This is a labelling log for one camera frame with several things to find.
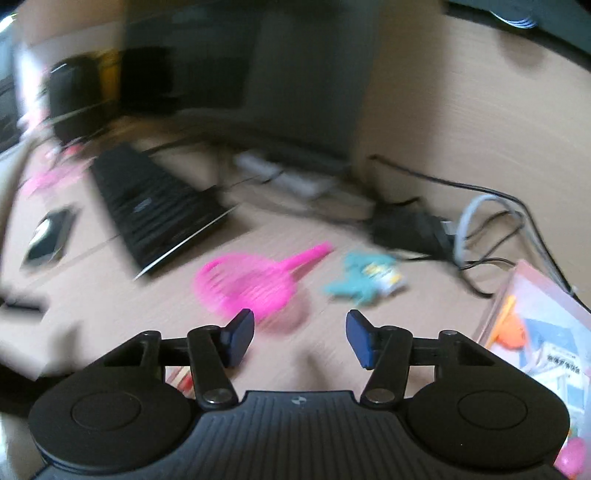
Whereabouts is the pink plastic toy strainer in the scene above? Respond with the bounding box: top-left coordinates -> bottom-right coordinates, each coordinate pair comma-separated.
194,242 -> 334,324

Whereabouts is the blue white cotton pad packet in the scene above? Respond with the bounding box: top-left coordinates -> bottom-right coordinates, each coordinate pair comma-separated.
522,318 -> 591,416

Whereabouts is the dark flat glossy device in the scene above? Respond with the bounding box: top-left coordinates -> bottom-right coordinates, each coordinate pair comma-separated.
21,208 -> 77,271

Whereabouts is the pink cardboard box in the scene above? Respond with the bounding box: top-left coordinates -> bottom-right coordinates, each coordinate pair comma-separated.
475,258 -> 591,444

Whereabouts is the black cable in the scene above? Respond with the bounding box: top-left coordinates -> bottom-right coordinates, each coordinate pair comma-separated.
369,154 -> 578,296

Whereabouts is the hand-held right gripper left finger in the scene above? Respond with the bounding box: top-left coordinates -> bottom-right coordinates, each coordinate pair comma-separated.
99,308 -> 256,409

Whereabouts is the pink round toy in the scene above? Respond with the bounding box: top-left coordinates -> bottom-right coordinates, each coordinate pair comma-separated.
554,436 -> 591,479

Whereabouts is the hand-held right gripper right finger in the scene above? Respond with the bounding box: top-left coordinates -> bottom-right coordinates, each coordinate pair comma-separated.
346,310 -> 490,409

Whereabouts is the black keyboard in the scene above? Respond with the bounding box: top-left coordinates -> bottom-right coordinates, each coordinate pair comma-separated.
90,143 -> 237,281

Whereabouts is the grey cable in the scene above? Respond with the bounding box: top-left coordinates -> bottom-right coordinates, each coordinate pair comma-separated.
455,194 -> 527,269

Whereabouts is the dark blurred object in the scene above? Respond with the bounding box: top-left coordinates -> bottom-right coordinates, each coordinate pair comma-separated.
48,55 -> 112,140

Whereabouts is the black computer monitor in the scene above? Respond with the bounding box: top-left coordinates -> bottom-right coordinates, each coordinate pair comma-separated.
122,0 -> 386,160

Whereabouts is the orange toy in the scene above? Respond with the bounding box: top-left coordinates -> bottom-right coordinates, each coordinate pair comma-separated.
489,295 -> 530,352

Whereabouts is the yellow blurred object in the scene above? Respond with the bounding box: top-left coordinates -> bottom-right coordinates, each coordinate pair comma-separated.
99,48 -> 123,100

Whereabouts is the teal duck toy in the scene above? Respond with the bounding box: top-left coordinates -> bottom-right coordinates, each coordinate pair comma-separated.
323,251 -> 408,306

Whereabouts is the black power adapter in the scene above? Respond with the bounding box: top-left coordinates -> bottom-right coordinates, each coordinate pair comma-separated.
372,198 -> 456,265

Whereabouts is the grey power strip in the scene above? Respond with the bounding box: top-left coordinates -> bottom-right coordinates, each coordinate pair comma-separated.
233,152 -> 334,200

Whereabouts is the pink blurred toy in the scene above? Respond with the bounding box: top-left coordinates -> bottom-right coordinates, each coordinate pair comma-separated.
18,152 -> 93,195

